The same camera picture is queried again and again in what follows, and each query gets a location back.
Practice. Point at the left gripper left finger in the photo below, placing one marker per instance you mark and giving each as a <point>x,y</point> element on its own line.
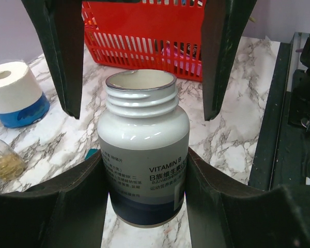
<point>65,211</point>

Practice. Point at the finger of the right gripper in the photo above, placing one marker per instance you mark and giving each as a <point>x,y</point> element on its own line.
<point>223,24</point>
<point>60,29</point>

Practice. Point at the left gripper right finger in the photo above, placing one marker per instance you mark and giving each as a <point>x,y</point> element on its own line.
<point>223,212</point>

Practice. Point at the white pill bottle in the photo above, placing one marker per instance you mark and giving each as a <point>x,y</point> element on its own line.
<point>144,140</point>

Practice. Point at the teal weekly pill organizer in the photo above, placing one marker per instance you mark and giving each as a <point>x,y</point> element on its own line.
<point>90,153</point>

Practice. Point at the red plastic basket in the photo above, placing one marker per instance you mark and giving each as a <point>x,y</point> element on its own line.
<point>162,35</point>

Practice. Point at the amber glass pill jar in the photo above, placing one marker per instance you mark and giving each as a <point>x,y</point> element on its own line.
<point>11,164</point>

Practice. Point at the white toilet paper roll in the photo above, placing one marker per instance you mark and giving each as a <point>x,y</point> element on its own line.
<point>18,87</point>

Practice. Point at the blue tape roll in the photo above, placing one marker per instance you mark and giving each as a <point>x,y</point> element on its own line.
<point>26,116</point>

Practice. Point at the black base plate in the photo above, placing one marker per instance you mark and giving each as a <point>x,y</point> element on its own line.
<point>283,151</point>

